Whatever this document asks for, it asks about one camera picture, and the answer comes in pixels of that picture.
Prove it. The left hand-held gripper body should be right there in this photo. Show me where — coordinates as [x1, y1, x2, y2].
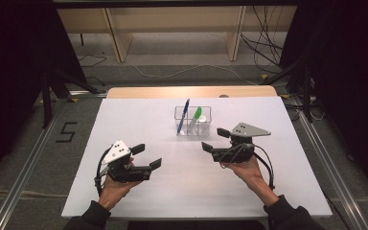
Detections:
[101, 139, 151, 184]

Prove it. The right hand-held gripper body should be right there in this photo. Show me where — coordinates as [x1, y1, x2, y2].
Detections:
[211, 122, 272, 164]

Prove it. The clear plastic pen holder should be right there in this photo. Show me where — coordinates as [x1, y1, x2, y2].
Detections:
[173, 105, 213, 137]

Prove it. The green highlighter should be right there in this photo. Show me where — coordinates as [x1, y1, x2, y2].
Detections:
[187, 106, 203, 134]

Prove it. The blue pen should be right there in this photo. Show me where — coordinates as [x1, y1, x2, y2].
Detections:
[175, 98, 191, 135]

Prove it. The person's left hand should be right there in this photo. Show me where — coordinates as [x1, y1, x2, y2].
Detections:
[98, 173, 143, 206]

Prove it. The person's right hand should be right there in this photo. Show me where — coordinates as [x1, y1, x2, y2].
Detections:
[219, 156, 274, 200]

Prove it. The black metal stand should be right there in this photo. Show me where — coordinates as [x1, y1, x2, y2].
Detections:
[262, 57, 315, 124]

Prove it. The black tripod stand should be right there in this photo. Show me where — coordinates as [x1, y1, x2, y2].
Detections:
[39, 68, 102, 128]

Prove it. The beige wooden desk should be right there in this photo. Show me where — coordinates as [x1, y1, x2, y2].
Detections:
[57, 5, 298, 63]

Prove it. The dark curtain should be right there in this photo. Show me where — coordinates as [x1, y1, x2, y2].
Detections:
[0, 0, 87, 190]
[281, 0, 368, 205]

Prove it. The short aluminium rail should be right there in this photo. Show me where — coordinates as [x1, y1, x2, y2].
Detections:
[67, 89, 109, 99]

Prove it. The white floor cable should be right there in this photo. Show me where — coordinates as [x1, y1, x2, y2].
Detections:
[130, 63, 258, 85]

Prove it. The black cable bundle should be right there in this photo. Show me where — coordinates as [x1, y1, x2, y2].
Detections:
[240, 5, 286, 66]

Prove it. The long aluminium floor rail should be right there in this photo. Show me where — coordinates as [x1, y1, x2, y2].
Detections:
[291, 95, 368, 230]
[0, 95, 73, 230]

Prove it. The thin black floor cable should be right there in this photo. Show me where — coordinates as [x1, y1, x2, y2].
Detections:
[77, 55, 107, 69]

